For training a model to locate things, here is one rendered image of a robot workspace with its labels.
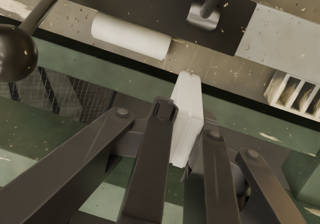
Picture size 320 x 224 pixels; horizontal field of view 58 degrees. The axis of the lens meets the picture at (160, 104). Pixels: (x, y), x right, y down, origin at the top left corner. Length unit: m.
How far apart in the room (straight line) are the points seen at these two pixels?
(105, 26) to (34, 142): 0.18
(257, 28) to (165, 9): 0.09
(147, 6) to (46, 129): 0.24
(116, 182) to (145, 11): 0.20
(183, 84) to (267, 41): 0.13
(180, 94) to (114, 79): 0.25
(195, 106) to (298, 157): 0.37
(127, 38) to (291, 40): 0.15
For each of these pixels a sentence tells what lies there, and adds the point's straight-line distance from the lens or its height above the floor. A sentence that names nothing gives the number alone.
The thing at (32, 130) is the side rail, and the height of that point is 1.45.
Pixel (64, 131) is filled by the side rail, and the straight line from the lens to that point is 0.43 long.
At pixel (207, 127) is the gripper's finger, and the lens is 0.16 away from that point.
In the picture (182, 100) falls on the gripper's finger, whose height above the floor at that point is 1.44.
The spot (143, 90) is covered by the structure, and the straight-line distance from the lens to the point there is 0.40.
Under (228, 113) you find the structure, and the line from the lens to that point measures 0.41.
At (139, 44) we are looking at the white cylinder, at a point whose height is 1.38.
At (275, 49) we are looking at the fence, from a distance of 0.29.
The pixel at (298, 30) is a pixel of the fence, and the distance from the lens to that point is 0.30.
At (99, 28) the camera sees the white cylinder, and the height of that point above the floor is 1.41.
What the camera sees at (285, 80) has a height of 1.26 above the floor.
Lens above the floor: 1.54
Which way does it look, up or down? 37 degrees down
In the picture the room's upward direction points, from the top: 91 degrees counter-clockwise
